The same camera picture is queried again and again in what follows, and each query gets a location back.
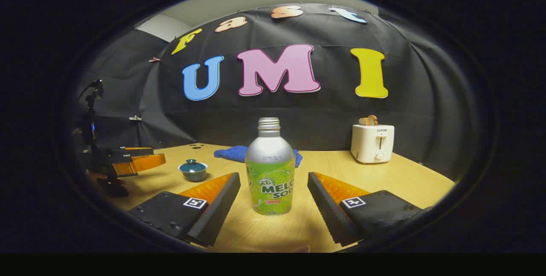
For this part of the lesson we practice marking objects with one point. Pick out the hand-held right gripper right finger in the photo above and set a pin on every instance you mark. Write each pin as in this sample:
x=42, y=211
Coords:
x=328, y=210

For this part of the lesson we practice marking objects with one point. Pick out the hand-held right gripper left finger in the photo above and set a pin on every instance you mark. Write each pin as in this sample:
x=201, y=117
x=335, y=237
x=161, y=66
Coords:
x=213, y=216

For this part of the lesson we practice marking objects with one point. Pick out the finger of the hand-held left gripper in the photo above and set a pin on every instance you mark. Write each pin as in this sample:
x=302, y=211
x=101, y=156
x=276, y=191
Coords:
x=130, y=152
x=140, y=164

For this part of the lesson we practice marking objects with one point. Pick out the teal teacup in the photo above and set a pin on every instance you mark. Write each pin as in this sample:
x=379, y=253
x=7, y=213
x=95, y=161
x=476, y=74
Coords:
x=194, y=174

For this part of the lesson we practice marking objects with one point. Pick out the dark teal teacup lid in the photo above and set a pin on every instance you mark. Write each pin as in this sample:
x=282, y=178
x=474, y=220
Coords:
x=193, y=164

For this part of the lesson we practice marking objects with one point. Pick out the green label water bottle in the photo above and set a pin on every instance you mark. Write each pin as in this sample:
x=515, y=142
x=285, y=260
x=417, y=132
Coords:
x=270, y=173

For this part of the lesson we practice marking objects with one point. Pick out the metal clip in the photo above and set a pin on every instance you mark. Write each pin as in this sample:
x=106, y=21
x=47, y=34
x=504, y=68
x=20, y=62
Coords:
x=135, y=118

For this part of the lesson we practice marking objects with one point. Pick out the blue towel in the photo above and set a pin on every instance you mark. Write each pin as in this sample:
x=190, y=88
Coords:
x=230, y=153

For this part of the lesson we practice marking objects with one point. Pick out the white toaster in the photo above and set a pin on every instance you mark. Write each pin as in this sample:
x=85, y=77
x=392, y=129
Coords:
x=372, y=143

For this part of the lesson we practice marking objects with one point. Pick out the black backdrop cloth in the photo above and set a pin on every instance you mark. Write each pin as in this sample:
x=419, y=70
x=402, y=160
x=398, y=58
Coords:
x=324, y=114

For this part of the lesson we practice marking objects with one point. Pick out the orange clip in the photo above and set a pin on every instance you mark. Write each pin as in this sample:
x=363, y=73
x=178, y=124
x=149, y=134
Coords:
x=154, y=59

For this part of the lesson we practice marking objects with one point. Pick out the bread slice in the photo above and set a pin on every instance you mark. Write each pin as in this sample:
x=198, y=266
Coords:
x=368, y=120

